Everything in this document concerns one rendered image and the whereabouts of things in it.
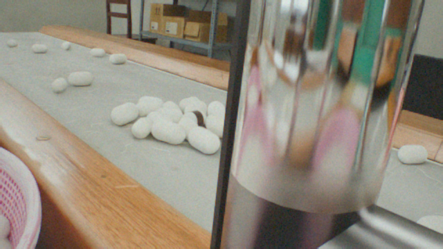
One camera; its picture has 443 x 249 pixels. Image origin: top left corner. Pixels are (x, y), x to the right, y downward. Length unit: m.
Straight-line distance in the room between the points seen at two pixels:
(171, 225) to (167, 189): 0.09
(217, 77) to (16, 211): 0.44
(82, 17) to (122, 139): 4.79
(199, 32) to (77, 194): 2.82
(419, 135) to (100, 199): 0.36
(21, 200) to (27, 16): 4.71
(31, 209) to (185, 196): 0.11
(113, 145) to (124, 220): 0.16
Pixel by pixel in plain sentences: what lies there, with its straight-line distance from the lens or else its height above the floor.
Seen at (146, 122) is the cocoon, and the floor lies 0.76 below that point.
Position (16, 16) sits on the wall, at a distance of 4.89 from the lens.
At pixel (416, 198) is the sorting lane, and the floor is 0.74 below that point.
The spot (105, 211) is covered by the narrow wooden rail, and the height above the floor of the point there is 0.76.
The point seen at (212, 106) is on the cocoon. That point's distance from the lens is 0.42.
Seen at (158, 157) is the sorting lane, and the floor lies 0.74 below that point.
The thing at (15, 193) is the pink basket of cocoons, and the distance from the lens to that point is 0.25.
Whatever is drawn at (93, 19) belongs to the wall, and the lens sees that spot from 5.20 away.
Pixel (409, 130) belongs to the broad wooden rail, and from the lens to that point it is 0.46.
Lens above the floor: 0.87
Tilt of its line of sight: 18 degrees down
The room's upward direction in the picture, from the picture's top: 6 degrees clockwise
